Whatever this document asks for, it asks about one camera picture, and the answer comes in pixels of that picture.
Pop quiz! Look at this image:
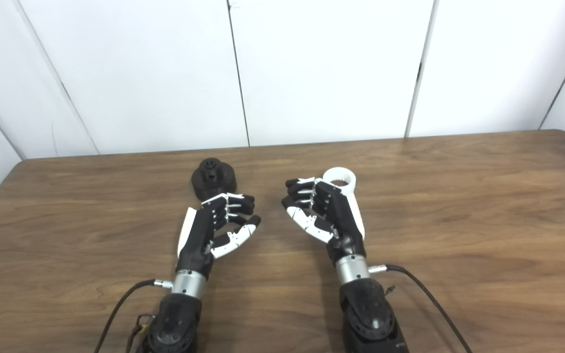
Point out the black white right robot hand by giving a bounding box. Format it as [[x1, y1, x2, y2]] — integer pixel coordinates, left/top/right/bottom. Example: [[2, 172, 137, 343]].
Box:
[[281, 177, 367, 268]]

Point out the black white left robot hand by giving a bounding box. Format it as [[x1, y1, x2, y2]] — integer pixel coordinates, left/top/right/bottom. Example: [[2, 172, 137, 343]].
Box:
[[177, 193, 262, 281]]

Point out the white toothed plastic ring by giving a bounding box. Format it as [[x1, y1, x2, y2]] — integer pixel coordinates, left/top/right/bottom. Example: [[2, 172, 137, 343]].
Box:
[[322, 167, 357, 193]]

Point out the round black plastic part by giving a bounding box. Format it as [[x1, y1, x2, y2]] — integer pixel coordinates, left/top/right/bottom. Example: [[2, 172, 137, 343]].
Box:
[[191, 158, 238, 201]]

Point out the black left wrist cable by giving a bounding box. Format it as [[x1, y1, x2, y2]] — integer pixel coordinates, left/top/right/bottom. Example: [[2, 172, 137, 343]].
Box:
[[94, 278, 173, 353]]

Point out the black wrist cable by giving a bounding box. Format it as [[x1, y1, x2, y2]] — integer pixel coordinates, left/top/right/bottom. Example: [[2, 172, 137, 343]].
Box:
[[368, 264, 473, 353], [94, 278, 173, 353]]

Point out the thin loose wire bundle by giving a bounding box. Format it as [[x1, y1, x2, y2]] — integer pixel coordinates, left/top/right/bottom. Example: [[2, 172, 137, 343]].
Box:
[[126, 314, 154, 353]]

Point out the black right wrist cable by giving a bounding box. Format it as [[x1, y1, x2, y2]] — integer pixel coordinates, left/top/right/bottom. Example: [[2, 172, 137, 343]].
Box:
[[368, 264, 473, 353]]

